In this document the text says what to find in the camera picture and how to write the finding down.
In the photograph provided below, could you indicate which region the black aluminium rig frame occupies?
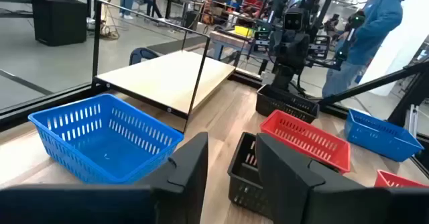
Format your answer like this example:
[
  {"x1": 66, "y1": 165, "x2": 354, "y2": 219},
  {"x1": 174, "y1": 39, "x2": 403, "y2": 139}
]
[{"x1": 0, "y1": 0, "x2": 429, "y2": 181}]

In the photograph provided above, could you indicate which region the black plastic basket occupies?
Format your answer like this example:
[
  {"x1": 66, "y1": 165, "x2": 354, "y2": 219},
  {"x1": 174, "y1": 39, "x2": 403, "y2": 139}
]
[
  {"x1": 255, "y1": 83, "x2": 320, "y2": 125},
  {"x1": 227, "y1": 131, "x2": 274, "y2": 219}
]

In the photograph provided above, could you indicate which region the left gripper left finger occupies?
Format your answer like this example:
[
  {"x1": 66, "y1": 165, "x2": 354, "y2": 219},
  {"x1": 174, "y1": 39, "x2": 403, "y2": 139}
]
[{"x1": 0, "y1": 131, "x2": 210, "y2": 224}]

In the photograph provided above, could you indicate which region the black cabinet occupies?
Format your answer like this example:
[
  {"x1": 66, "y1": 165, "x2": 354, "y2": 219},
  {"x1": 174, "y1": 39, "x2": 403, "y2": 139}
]
[{"x1": 31, "y1": 0, "x2": 88, "y2": 48}]

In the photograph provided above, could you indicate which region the silver aluminium extrusion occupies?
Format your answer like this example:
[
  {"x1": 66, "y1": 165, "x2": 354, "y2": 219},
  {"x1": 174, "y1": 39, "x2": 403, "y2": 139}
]
[{"x1": 404, "y1": 104, "x2": 420, "y2": 138}]

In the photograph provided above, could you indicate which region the red storage bin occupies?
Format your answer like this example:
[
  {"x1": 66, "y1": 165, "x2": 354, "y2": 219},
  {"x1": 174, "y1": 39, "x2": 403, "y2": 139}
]
[{"x1": 241, "y1": 0, "x2": 265, "y2": 10}]

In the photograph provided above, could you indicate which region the blue plastic basket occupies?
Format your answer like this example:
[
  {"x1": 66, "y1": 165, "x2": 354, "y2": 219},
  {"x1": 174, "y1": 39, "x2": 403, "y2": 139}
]
[
  {"x1": 344, "y1": 108, "x2": 425, "y2": 163},
  {"x1": 27, "y1": 93, "x2": 185, "y2": 185}
]

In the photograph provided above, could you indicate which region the yellow bin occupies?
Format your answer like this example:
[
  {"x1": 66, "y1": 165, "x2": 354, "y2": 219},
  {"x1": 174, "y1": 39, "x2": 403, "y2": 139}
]
[{"x1": 233, "y1": 25, "x2": 255, "y2": 38}]

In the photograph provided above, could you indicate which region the dark blue chair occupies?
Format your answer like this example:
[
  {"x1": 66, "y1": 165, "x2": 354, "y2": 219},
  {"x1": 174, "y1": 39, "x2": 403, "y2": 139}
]
[{"x1": 129, "y1": 46, "x2": 162, "y2": 66}]

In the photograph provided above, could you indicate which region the wooden shelf with black frame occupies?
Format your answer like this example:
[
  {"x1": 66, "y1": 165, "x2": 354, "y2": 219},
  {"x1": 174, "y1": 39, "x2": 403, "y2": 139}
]
[{"x1": 90, "y1": 0, "x2": 237, "y2": 135}]

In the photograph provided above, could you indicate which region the red plastic basket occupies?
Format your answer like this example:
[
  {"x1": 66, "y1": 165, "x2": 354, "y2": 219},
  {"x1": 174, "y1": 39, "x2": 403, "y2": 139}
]
[
  {"x1": 259, "y1": 109, "x2": 352, "y2": 175},
  {"x1": 373, "y1": 169, "x2": 429, "y2": 189}
]

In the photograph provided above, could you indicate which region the wooden top work table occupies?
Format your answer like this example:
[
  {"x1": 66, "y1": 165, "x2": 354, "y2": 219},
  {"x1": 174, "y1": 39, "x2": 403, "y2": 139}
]
[{"x1": 208, "y1": 29, "x2": 259, "y2": 64}]

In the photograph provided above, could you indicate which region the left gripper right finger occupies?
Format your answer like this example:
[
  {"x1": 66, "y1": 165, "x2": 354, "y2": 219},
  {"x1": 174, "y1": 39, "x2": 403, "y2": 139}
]
[{"x1": 255, "y1": 132, "x2": 429, "y2": 224}]

